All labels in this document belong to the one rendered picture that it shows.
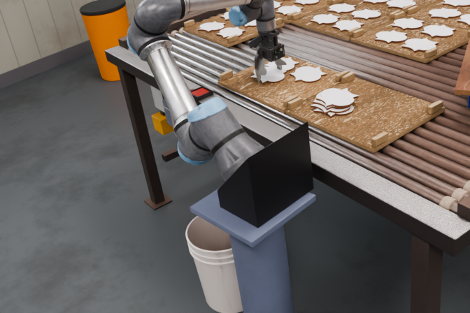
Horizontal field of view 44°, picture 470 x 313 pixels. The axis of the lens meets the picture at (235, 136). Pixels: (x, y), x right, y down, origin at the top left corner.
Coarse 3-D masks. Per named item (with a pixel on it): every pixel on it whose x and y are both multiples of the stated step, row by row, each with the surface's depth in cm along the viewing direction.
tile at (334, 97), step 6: (324, 90) 211; (330, 90) 210; (336, 90) 210; (342, 90) 209; (324, 96) 207; (330, 96) 206; (336, 96) 205; (342, 96) 205; (348, 96) 204; (354, 96) 203; (324, 102) 204; (330, 102) 202; (336, 102) 202; (342, 102) 201; (348, 102) 200
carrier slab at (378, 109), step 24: (360, 96) 210; (384, 96) 208; (408, 96) 205; (312, 120) 200; (336, 120) 197; (360, 120) 195; (384, 120) 193; (408, 120) 191; (360, 144) 183; (384, 144) 181
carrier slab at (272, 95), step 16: (304, 64) 242; (224, 80) 239; (240, 80) 237; (256, 80) 235; (288, 80) 230; (320, 80) 226; (256, 96) 222; (272, 96) 220; (288, 96) 218; (304, 96) 216
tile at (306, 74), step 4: (300, 68) 237; (304, 68) 236; (308, 68) 236; (312, 68) 235; (316, 68) 234; (296, 72) 234; (300, 72) 234; (304, 72) 233; (308, 72) 233; (312, 72) 232; (316, 72) 232; (320, 72) 231; (296, 76) 231; (300, 76) 230; (304, 76) 230; (308, 76) 229; (312, 76) 229; (316, 76) 228; (320, 76) 228; (296, 80) 228; (300, 80) 228; (304, 80) 226; (308, 80) 226; (312, 80) 225; (316, 80) 226
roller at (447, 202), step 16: (128, 48) 296; (192, 80) 250; (224, 96) 232; (256, 112) 216; (272, 112) 213; (288, 128) 203; (320, 144) 191; (336, 144) 187; (352, 160) 180; (368, 160) 177; (384, 176) 170; (400, 176) 167; (416, 192) 162; (432, 192) 159; (448, 208) 154
